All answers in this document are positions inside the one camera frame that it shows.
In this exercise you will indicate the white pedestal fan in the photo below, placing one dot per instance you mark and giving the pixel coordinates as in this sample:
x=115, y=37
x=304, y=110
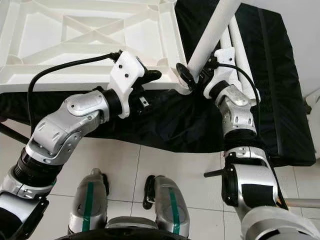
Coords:
x=305, y=203

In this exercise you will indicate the silver left robot leg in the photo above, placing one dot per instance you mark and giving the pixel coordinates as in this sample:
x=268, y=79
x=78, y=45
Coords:
x=101, y=197

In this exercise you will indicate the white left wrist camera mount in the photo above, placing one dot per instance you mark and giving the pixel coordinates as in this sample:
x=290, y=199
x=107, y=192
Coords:
x=127, y=72

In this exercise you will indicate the silver right robot leg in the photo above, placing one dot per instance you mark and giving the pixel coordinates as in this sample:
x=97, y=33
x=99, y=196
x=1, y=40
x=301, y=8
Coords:
x=169, y=202

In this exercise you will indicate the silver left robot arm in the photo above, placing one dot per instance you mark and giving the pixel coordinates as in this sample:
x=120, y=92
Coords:
x=65, y=130

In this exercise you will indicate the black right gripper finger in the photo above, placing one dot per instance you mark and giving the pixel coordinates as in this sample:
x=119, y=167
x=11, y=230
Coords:
x=186, y=75
x=211, y=60

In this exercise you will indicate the white plastic table top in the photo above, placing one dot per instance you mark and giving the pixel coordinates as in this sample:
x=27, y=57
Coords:
x=80, y=75

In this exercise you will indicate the silver robot leg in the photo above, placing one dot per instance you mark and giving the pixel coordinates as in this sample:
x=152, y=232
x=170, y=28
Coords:
x=101, y=197
x=169, y=202

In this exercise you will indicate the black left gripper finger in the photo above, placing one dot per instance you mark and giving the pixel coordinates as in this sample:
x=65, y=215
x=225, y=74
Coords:
x=151, y=76
x=145, y=102

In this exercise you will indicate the black metal table leg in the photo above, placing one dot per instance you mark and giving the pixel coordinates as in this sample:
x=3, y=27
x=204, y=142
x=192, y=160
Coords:
x=11, y=134
x=214, y=173

